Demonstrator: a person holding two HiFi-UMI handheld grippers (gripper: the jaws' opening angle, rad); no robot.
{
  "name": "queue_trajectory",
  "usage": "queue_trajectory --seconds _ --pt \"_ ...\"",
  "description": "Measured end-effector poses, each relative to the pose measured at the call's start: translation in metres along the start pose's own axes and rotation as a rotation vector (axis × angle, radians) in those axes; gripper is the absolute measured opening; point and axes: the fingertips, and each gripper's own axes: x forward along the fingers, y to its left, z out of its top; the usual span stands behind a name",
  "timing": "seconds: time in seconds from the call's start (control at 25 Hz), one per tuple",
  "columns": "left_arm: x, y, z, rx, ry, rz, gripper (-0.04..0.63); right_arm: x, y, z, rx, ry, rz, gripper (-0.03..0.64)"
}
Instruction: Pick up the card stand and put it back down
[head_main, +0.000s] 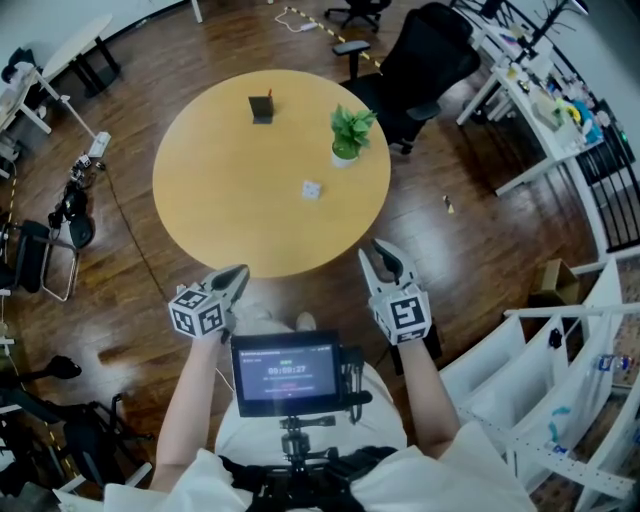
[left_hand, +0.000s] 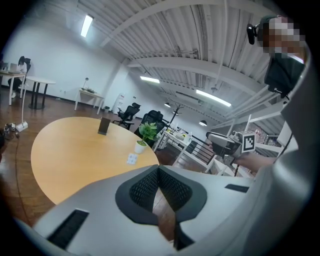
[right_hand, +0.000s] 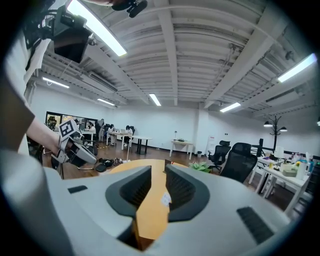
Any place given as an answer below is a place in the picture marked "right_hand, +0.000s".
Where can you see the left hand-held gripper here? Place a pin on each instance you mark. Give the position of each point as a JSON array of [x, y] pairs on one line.
[[67, 140]]

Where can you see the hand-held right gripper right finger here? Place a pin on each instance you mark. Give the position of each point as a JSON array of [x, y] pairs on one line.
[[220, 215]]

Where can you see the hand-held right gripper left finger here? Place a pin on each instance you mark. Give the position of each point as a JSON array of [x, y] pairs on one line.
[[95, 200]]

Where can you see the person's left forearm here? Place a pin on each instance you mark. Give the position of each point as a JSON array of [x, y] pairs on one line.
[[43, 136]]

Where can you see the black bag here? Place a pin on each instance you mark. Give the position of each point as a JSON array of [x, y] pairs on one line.
[[103, 165]]

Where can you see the dark window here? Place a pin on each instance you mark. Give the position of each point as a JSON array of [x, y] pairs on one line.
[[82, 120]]

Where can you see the white office desk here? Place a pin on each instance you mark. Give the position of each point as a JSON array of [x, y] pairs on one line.
[[117, 135]]

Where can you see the green potted plant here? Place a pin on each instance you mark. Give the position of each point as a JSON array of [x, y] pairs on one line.
[[201, 167]]

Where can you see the long ceiling light strip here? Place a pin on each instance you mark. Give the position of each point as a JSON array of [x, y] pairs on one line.
[[230, 107], [100, 27], [297, 68], [155, 99], [55, 82], [106, 101]]

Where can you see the white table with black leg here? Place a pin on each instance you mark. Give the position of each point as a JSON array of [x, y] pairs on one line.
[[141, 138]]

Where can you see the black mesh office chair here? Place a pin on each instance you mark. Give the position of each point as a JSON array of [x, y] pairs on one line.
[[240, 162]]

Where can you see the black office chair with headrest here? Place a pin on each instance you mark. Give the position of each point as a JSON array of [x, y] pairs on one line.
[[220, 153]]

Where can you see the small waste bin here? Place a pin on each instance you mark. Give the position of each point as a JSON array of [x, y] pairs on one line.
[[199, 154]]

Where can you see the white roll-up banner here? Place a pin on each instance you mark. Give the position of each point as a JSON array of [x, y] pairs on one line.
[[211, 146]]

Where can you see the ceiling air conditioner unit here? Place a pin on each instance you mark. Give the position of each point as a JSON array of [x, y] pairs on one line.
[[102, 81]]

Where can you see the white desk with clutter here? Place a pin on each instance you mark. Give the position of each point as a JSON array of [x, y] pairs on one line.
[[287, 182]]

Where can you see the small light wooden table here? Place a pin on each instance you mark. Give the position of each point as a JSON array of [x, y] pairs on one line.
[[182, 143]]

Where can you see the pale green box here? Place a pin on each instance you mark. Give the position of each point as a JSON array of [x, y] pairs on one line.
[[288, 170]]

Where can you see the white cylinder lamp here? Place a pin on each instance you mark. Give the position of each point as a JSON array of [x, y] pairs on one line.
[[279, 153]]

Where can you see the black coat rack with lamps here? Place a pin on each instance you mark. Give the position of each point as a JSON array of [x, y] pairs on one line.
[[275, 130]]

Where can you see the person's white shirt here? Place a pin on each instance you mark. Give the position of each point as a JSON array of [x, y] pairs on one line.
[[17, 75]]

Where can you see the black head-worn camera rig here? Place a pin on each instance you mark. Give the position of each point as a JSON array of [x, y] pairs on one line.
[[67, 37]]

